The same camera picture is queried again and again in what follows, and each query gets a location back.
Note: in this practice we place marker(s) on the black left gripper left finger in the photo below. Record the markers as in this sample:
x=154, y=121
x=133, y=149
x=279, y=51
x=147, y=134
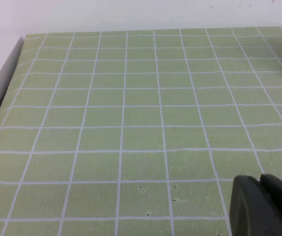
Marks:
x=247, y=209

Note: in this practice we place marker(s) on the green grid mat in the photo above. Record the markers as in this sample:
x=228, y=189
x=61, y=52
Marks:
x=136, y=123

